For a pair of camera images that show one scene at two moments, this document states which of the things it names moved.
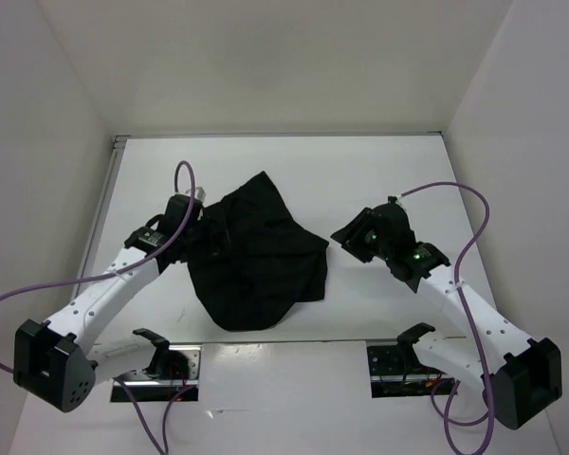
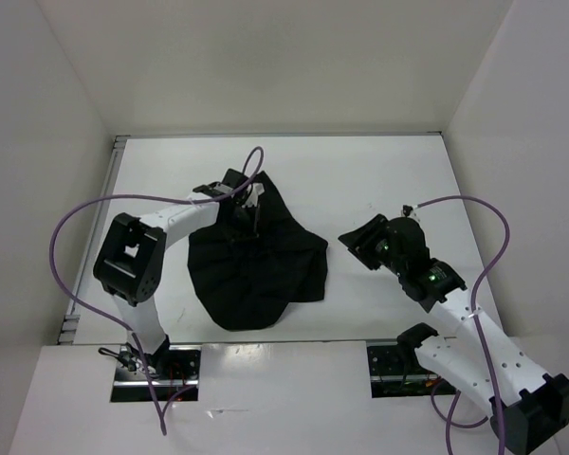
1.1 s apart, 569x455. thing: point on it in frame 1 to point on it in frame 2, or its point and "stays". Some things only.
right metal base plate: x=396 y=371 stays
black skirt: x=250 y=264 stays
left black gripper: x=216 y=243 to x=250 y=232
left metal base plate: x=180 y=384 stays
